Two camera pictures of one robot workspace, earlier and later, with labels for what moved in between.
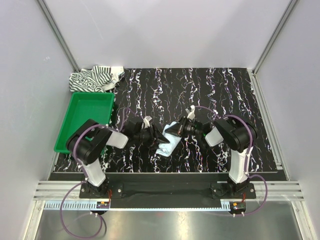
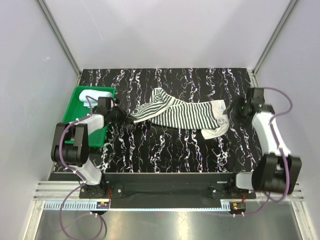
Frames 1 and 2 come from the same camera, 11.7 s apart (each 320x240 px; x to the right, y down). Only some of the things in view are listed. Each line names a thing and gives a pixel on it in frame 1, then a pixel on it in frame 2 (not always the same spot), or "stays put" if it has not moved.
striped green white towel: [96, 79] -> [164, 111]
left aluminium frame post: [59, 35] stays put
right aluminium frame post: [291, 5] stays put
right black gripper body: [185, 127] -> [238, 113]
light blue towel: [166, 149] -> [94, 94]
